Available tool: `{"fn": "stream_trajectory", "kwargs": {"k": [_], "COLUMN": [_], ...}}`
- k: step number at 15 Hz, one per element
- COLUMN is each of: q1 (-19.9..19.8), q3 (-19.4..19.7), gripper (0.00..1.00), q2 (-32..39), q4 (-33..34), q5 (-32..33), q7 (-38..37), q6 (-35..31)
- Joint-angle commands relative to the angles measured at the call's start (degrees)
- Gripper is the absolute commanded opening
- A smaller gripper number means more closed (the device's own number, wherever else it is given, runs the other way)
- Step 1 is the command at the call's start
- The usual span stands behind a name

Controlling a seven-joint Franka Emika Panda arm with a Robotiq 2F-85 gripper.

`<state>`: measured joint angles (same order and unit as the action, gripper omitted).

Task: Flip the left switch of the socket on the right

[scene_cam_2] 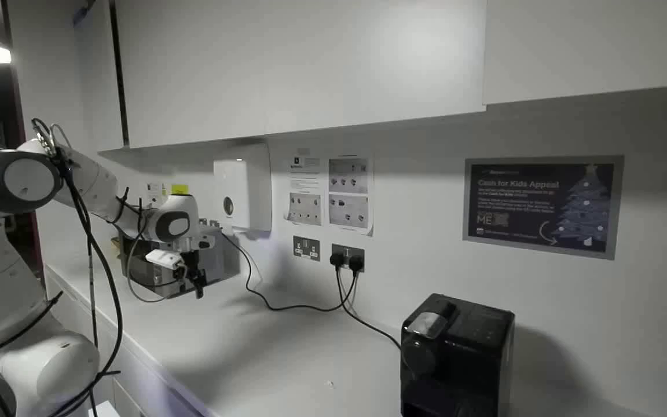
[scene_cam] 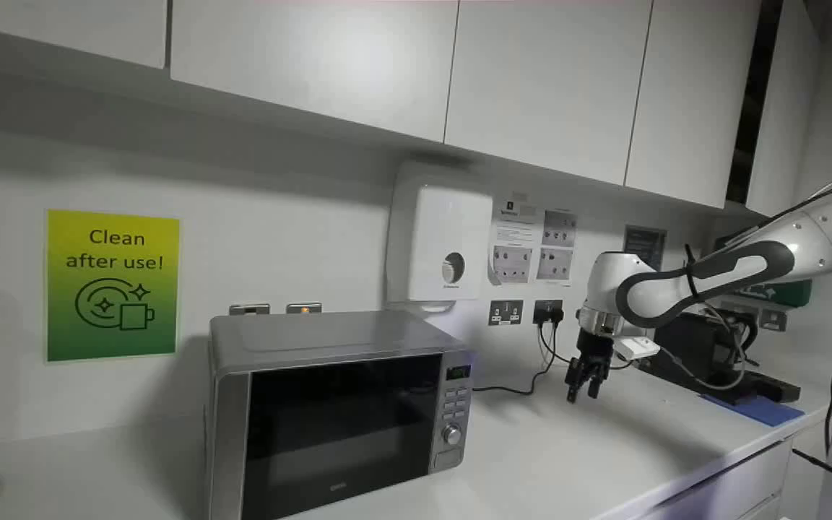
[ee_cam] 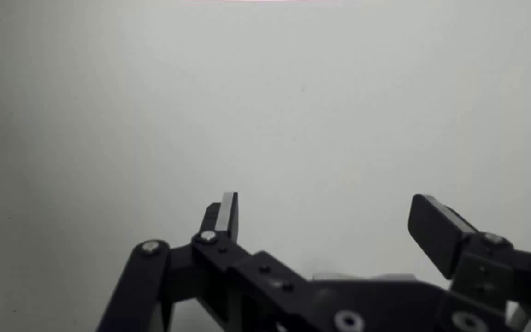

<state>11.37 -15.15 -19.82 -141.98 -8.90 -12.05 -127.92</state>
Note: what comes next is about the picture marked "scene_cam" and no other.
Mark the silver double wall socket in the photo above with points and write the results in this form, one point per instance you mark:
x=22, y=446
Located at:
x=772, y=318
x=543, y=305
x=250, y=311
x=506, y=312
x=305, y=306

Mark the white wall cabinet door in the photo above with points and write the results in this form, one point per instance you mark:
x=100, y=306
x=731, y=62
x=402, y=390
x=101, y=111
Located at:
x=320, y=52
x=548, y=75
x=691, y=97
x=60, y=25

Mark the blue mat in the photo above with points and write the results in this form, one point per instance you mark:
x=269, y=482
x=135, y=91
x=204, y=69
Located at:
x=762, y=409

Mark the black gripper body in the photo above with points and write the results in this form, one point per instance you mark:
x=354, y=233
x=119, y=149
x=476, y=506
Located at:
x=594, y=350

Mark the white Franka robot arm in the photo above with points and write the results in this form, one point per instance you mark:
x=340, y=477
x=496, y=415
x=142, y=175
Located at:
x=802, y=240

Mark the silver microwave oven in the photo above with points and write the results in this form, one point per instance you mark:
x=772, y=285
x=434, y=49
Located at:
x=340, y=423

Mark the black vertical wall strip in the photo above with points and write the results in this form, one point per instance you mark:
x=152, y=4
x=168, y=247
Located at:
x=753, y=105

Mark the green clean after use sign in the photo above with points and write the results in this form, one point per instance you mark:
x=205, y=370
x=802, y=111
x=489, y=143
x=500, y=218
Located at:
x=113, y=285

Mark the black power plug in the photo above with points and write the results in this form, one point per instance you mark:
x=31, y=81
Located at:
x=549, y=318

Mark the white base cabinet front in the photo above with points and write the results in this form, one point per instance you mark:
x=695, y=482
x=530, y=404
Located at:
x=724, y=487

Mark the black coffee machine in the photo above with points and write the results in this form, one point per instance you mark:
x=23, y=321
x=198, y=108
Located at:
x=699, y=350

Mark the green recycling sign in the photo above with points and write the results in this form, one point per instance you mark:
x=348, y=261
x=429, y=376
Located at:
x=789, y=292

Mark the white paper notice sheet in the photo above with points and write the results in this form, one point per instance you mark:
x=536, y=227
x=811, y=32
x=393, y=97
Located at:
x=532, y=244

